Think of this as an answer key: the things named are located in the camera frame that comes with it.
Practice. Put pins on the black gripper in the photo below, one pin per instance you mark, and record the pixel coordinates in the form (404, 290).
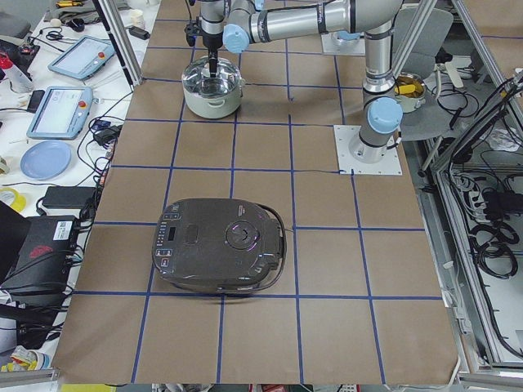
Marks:
(212, 42)

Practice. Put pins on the glass pot lid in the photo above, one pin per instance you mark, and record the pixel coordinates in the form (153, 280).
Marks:
(196, 79)

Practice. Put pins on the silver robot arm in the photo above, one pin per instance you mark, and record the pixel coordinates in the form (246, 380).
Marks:
(237, 24)

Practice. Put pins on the pale green electric pot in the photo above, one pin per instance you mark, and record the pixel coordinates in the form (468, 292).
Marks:
(214, 108)

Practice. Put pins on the steel pot with yellow items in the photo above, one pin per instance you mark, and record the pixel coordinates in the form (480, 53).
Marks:
(410, 92)

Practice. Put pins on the upper teach pendant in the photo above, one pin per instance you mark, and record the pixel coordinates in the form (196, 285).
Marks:
(84, 59)

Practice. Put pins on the teach pendant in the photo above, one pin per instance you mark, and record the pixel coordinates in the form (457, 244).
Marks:
(61, 113)
(84, 59)

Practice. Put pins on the lower teach pendant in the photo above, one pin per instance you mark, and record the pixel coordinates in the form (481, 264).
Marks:
(61, 113)

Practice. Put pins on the dark rice cooker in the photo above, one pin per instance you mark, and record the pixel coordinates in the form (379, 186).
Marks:
(219, 245)

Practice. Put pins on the light blue plate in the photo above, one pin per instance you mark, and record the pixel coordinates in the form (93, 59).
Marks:
(45, 160)

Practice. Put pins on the black power adapter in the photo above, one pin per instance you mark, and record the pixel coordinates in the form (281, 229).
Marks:
(67, 197)

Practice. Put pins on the grey chair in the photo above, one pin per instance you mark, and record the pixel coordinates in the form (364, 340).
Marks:
(423, 119)

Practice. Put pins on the yellow tape roll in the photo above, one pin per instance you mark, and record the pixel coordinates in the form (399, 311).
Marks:
(13, 199)

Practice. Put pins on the black laptop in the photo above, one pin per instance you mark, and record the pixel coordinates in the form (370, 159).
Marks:
(36, 252)

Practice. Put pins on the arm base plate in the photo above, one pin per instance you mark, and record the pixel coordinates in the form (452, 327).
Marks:
(343, 43)
(356, 158)

